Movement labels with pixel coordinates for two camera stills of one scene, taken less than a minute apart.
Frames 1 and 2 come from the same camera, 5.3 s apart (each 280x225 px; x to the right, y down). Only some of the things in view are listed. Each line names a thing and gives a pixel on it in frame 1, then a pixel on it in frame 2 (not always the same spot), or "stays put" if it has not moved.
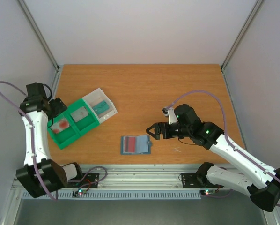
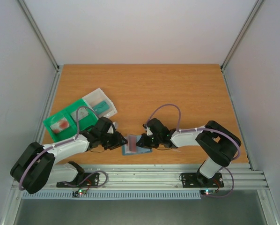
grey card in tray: [79, 114] stays put
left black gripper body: [60, 107] to [105, 139]
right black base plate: [192, 180] stays put
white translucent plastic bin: [101, 105] stays put
